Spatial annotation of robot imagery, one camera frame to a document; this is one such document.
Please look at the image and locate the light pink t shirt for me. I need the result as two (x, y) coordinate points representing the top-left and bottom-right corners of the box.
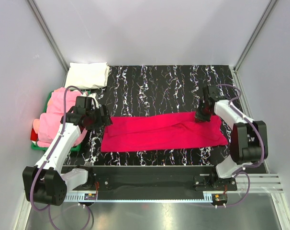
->
(32, 87), (89, 147)

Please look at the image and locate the aluminium frame rail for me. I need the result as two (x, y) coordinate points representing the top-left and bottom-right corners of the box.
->
(63, 174), (283, 206)

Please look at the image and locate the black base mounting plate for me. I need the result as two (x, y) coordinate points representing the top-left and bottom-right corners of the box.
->
(75, 166), (237, 202)

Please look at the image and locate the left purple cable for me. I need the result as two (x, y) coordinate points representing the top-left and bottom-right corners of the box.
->
(30, 85), (95, 230)

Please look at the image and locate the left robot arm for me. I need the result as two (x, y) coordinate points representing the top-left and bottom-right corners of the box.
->
(22, 96), (112, 206)

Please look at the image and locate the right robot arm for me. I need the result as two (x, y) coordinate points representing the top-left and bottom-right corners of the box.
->
(195, 85), (268, 180)

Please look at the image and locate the folded white t shirt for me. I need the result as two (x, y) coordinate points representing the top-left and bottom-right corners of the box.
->
(65, 62), (110, 90)

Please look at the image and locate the green plastic basket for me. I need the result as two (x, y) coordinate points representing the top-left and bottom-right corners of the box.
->
(31, 90), (92, 152)

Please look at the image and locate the magenta t shirt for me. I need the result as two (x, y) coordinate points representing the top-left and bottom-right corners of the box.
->
(101, 112), (228, 152)

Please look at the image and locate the red garment in basket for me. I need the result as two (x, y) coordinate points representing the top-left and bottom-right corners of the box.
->
(30, 128), (38, 142)

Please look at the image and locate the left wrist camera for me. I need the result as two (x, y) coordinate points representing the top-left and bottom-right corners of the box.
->
(81, 92), (99, 107)

